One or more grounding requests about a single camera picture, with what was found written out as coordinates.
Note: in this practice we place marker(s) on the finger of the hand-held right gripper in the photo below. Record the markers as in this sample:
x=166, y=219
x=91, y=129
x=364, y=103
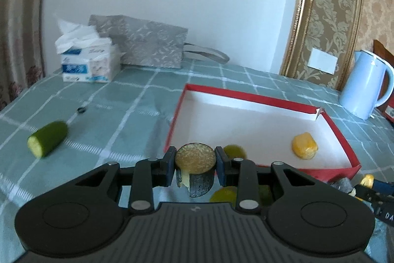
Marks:
x=366, y=194
x=383, y=185

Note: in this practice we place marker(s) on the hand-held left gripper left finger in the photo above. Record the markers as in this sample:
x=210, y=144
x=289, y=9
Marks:
x=169, y=169

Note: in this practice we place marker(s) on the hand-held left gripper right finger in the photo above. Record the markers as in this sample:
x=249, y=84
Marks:
x=220, y=166

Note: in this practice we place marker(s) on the long yellow jackfruit piece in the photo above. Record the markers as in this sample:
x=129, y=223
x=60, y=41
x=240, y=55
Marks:
x=367, y=180

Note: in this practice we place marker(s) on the green round fruit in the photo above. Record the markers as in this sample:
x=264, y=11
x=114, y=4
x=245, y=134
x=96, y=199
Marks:
x=224, y=194
x=235, y=151
x=265, y=194

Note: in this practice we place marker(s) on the large dark sugarcane piece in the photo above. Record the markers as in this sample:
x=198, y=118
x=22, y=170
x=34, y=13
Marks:
x=194, y=158

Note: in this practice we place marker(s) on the red cardboard box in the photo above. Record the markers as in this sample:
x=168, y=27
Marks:
x=246, y=118

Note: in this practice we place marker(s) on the blocky yellow jackfruit piece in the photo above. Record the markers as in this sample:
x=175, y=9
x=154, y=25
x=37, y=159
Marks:
x=304, y=146

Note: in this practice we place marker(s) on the green checked tablecloth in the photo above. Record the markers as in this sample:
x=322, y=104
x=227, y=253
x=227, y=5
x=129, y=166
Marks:
x=123, y=115

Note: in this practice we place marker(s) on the light blue electric kettle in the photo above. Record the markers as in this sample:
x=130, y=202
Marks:
x=361, y=84

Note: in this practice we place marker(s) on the small black object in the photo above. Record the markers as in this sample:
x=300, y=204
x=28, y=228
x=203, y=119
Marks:
x=82, y=110

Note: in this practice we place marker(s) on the green cucumber piece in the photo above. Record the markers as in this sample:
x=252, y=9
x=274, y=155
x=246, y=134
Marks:
x=47, y=139

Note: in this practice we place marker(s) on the grey patterned paper bag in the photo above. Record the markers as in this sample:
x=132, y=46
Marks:
x=144, y=44

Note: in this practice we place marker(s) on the dark red wooden furniture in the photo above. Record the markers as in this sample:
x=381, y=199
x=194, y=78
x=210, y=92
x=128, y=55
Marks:
x=383, y=53

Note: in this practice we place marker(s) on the white tissue pack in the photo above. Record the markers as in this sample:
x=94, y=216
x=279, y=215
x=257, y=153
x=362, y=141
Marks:
x=86, y=61

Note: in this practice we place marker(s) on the patterned beige curtain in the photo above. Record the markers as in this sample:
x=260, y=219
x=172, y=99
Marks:
x=18, y=19

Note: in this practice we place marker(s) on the white wall switch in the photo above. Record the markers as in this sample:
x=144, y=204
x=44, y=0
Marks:
x=322, y=61

